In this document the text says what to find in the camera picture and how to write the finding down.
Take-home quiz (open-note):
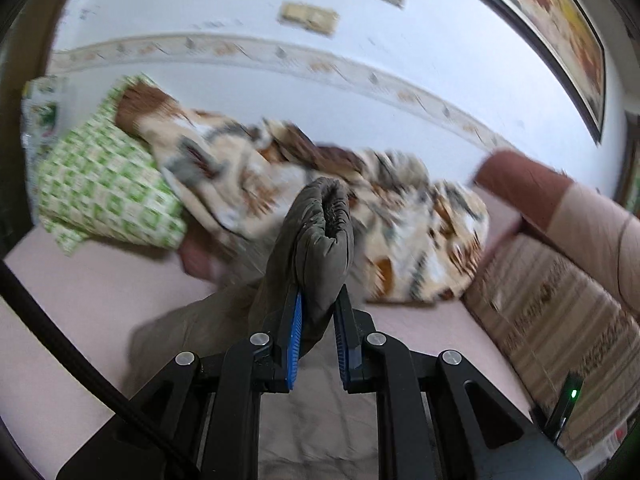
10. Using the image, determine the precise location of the grey-brown padded jacket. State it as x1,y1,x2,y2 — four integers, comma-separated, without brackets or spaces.
120,178,378,479

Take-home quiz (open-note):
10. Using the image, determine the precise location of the leaf-pattern fleece blanket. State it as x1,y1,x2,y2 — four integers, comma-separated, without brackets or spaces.
115,81,489,304

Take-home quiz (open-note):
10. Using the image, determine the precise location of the striped beige back cushion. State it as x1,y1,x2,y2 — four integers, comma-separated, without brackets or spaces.
464,234,639,460

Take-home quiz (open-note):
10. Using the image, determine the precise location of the black device with green light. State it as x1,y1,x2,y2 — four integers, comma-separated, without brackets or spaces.
542,372,584,444

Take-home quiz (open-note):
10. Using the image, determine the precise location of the green white patterned pillow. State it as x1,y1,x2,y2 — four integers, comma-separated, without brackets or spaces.
37,74,186,255

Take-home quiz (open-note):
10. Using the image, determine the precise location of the pink red bolster cushion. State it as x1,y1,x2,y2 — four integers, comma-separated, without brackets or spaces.
474,151,639,318

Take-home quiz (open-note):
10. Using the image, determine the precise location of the large framed picture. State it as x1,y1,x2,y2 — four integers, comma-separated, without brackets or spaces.
486,0,606,144

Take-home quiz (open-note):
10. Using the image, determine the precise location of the beige wall switch plate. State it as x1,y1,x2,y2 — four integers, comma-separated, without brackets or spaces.
278,1,340,37

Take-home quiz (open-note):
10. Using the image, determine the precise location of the floral cloth by wall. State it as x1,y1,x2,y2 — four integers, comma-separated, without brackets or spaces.
21,76,67,162

